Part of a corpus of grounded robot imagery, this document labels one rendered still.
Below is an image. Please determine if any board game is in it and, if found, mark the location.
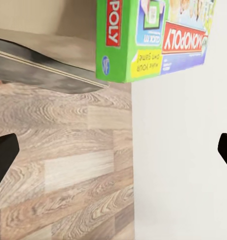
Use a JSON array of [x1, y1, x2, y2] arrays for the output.
[[95, 0, 217, 84]]

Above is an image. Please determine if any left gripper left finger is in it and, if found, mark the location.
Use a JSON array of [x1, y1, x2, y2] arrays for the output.
[[0, 133, 20, 183]]

